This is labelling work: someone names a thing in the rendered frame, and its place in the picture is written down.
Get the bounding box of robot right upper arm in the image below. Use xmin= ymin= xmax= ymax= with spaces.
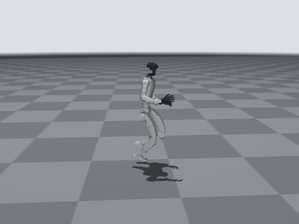
xmin=141 ymin=79 xmax=150 ymax=102

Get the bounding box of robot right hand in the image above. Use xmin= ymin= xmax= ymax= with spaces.
xmin=159 ymin=94 xmax=174 ymax=104

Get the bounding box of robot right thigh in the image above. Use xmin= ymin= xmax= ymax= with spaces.
xmin=139 ymin=111 xmax=157 ymax=144

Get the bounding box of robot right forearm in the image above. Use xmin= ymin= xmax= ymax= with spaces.
xmin=142 ymin=95 xmax=162 ymax=105

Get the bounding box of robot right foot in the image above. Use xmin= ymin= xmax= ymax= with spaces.
xmin=132 ymin=154 xmax=148 ymax=161

